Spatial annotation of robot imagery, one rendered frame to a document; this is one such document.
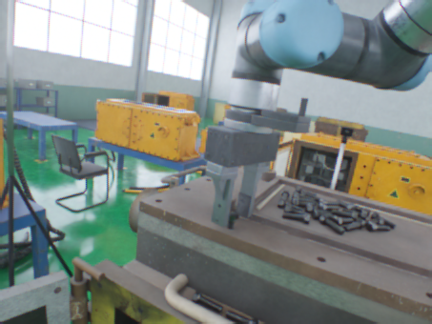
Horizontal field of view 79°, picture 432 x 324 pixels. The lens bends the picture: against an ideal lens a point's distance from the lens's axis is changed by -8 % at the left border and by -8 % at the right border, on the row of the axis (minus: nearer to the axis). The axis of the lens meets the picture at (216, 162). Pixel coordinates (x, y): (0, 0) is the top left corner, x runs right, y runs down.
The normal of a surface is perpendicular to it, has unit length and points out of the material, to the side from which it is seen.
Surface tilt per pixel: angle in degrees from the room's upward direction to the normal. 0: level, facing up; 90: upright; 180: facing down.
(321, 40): 90
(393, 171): 90
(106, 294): 90
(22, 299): 90
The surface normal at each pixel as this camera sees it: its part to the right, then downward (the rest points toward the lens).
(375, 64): 0.06, 0.70
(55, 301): 0.74, 0.26
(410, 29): -0.70, 0.60
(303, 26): 0.16, 0.26
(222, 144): -0.67, 0.08
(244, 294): -0.46, 0.15
